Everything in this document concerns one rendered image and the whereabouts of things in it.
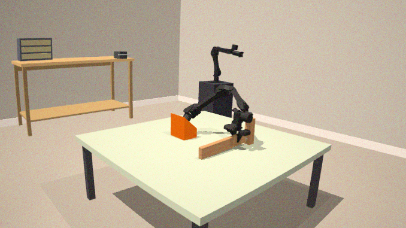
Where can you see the wooden post with slot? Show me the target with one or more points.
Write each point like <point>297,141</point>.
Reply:
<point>250,127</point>

